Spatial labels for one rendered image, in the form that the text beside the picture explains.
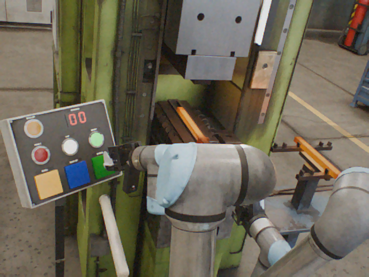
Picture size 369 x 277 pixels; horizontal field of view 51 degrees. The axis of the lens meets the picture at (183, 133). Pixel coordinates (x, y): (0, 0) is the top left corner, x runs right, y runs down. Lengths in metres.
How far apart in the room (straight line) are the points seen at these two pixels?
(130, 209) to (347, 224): 1.21
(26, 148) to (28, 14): 5.56
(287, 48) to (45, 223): 1.80
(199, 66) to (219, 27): 0.16
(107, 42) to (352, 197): 1.00
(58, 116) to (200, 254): 0.76
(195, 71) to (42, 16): 5.42
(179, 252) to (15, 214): 2.11
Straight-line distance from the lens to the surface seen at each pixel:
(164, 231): 1.80
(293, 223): 1.77
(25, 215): 2.76
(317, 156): 1.74
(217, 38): 1.48
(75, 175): 1.33
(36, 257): 2.48
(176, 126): 1.74
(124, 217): 1.96
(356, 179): 1.04
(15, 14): 6.75
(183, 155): 0.68
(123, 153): 1.22
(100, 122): 1.39
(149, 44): 1.56
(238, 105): 1.82
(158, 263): 1.95
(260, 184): 0.72
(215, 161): 0.69
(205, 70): 1.50
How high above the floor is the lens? 1.77
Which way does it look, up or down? 28 degrees down
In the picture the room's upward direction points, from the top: 9 degrees clockwise
